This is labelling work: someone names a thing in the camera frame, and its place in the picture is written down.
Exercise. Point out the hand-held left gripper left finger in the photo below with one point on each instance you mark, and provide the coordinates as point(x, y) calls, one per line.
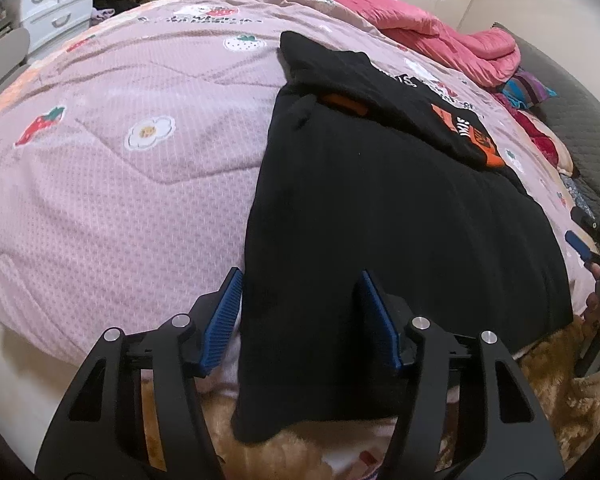
point(222, 320)

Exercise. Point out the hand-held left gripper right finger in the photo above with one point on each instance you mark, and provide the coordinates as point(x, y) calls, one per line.
point(380, 320)

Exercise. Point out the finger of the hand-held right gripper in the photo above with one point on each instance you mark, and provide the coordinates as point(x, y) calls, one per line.
point(576, 242)
point(582, 215)

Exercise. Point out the black sweater orange cuffs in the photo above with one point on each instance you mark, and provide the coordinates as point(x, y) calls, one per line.
point(390, 220)

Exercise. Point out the person's right hand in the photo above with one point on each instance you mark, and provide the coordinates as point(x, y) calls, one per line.
point(591, 304)

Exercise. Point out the blue floral cloth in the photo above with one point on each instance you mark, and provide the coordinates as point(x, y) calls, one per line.
point(582, 195)

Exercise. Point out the red cloth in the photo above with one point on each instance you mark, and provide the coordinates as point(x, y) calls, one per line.
point(545, 140)

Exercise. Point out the beige plush blanket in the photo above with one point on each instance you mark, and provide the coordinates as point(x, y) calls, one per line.
point(545, 390)

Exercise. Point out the grey quilted headboard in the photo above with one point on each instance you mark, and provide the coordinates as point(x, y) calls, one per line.
point(580, 120)

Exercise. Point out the striped colourful cloth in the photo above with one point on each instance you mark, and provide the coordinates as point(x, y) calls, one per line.
point(525, 90)

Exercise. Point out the pink strawberry print quilt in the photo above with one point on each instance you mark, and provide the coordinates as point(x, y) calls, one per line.
point(130, 200)

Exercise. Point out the pink comforter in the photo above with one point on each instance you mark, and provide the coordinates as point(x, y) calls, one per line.
point(430, 30)

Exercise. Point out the grey chair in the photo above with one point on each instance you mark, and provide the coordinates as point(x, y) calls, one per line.
point(2, 60)

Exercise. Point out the white drawer cabinet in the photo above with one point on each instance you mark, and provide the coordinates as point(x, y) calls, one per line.
point(50, 10)

